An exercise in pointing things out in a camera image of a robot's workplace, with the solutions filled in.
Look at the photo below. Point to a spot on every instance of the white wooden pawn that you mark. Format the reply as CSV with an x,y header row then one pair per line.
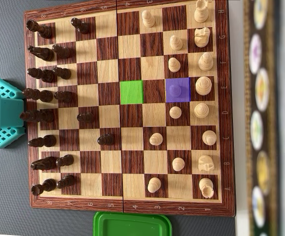
x,y
154,185
156,139
175,112
175,91
178,164
148,19
176,43
174,65

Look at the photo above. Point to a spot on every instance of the teal perforated robot base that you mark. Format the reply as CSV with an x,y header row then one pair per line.
x,y
19,93

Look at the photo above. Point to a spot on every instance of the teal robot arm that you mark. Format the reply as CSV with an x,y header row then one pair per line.
x,y
7,113

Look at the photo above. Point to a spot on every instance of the dark brown wooden pawn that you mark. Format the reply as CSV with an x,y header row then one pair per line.
x,y
65,161
65,182
105,140
64,96
62,51
81,26
85,117
63,73

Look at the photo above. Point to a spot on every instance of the wooden folding chessboard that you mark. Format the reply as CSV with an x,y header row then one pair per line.
x,y
110,162

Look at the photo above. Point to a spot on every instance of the white wooden king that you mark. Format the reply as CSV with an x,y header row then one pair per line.
x,y
203,86

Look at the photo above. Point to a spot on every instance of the white wooden bishop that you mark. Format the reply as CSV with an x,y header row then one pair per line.
x,y
205,62
208,137

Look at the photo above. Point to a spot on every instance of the white wooden knight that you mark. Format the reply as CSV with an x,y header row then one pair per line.
x,y
206,163
201,38

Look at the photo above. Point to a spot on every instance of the white wooden rook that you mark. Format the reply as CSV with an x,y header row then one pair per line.
x,y
201,13
206,186

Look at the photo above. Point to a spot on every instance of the dark brown wooden bishop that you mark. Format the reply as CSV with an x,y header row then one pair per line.
x,y
45,141
46,75

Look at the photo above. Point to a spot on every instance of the dark brown wooden queen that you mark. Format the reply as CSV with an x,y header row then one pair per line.
x,y
39,116

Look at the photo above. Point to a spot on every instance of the dark brown wooden king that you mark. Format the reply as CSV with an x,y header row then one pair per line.
x,y
41,95

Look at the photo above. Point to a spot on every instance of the dark brown wooden knight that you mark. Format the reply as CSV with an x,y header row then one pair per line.
x,y
46,163
44,53

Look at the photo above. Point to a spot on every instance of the green plastic tray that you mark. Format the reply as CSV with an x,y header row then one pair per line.
x,y
132,226

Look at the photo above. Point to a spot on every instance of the dark brown wooden rook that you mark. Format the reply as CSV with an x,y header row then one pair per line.
x,y
46,185
43,30

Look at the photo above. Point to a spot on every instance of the dark patterned medallion cloth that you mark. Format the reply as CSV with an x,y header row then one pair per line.
x,y
261,88

